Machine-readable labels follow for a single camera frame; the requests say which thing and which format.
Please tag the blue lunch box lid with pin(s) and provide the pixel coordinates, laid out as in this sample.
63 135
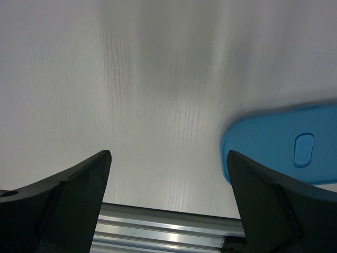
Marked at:
299 143

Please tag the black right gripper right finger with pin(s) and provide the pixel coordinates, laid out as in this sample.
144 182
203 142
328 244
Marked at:
280 213

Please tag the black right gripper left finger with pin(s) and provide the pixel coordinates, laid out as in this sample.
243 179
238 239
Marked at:
58 213

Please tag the aluminium front rail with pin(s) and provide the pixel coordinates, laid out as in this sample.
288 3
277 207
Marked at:
133 229

